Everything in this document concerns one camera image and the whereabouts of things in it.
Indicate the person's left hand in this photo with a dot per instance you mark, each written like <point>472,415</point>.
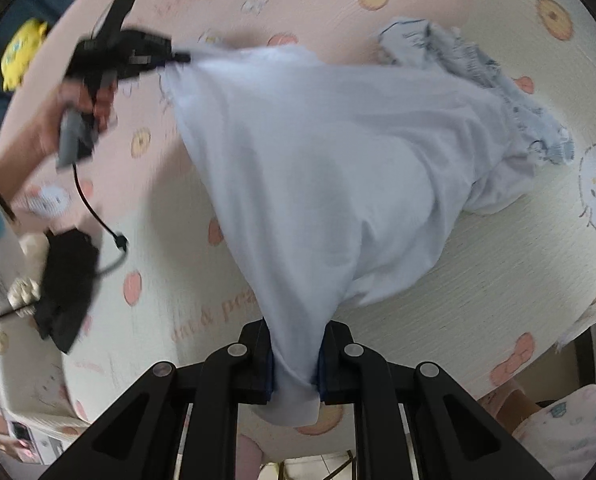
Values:
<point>48,135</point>

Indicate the light blue printed shorts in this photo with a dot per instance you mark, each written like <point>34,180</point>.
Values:
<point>478,65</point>

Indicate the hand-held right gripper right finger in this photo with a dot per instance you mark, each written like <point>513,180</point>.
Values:
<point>324,375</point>

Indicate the person's printed pyjama pants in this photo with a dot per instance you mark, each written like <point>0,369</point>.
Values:
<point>568,425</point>

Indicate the black cloth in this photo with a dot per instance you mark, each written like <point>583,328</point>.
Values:
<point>68,285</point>

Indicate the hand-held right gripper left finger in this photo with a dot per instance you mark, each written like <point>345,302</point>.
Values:
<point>265,375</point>

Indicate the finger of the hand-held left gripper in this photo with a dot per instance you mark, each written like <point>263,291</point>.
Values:
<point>178,56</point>

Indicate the yellow plush toy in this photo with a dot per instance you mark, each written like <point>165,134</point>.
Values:
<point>23,55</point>

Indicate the cream cloth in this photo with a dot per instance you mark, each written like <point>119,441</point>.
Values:
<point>33,247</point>

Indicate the pink soft cushion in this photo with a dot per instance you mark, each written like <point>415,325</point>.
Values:
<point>250,457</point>

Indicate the brown cardboard box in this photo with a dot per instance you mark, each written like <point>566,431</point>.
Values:
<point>513,405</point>

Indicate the pink and cream printed blanket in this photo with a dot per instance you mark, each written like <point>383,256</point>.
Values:
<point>478,285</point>

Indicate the person's left forearm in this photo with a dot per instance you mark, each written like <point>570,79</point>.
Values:
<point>13,165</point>

